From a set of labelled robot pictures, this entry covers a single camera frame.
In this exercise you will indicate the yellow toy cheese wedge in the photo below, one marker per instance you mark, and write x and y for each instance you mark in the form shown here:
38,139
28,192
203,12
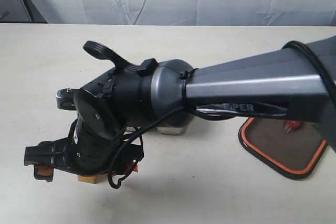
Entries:
88,179

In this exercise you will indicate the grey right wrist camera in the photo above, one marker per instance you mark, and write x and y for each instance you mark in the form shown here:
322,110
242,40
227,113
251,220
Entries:
65,99

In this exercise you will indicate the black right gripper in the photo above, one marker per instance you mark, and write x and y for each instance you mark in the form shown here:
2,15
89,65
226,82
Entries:
97,142

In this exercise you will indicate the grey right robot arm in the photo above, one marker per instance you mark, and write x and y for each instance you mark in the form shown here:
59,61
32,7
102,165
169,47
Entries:
296,82

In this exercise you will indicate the stainless steel lunch box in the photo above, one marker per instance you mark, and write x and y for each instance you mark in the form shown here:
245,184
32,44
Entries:
171,130

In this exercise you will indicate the dark transparent box lid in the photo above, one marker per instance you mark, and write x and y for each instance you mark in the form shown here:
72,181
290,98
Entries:
293,149

